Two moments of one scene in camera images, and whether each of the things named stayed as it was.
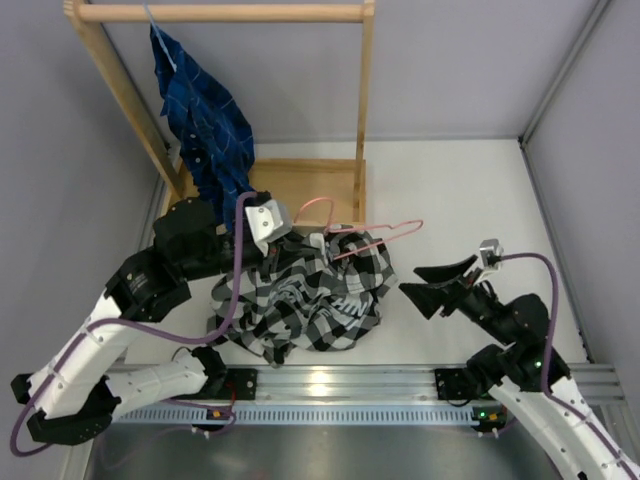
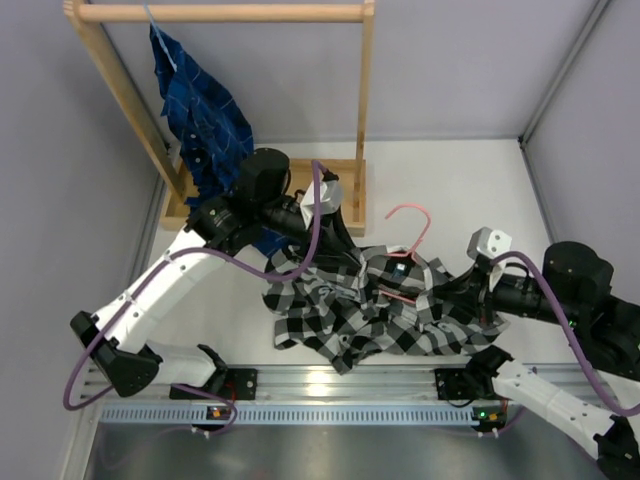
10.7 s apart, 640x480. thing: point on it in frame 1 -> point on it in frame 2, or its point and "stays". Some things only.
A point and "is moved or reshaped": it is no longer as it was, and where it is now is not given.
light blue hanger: (159, 36) stays
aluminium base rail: (384, 383) stays
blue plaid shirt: (214, 131) stays
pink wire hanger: (361, 227) -> (410, 252)
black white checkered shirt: (321, 291) is moved or reshaped
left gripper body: (269, 261) -> (324, 221)
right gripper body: (473, 301) stays
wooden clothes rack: (308, 192) stays
